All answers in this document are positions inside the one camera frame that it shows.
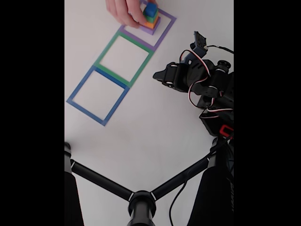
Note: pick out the purple block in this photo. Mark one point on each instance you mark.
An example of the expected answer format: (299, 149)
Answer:
(154, 30)

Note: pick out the orange block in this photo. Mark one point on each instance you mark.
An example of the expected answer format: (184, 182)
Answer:
(150, 24)

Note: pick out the green block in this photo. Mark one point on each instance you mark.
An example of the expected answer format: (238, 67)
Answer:
(150, 18)

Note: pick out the small blue cube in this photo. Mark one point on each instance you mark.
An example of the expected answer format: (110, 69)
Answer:
(150, 10)

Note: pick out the person's hand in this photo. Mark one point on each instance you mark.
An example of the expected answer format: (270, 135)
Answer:
(124, 11)

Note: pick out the purple tape square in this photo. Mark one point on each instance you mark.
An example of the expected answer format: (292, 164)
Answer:
(164, 33)

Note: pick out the green tape square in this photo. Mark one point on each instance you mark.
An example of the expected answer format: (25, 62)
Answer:
(107, 49)

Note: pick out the red clamp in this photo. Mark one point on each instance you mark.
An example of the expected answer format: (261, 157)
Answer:
(225, 130)

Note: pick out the blue tape square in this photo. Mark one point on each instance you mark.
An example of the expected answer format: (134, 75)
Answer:
(85, 113)

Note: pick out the camera board with blue mount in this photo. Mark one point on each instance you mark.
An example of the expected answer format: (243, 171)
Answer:
(198, 46)

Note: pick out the black camera tripod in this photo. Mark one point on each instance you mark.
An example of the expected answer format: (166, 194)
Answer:
(141, 207)

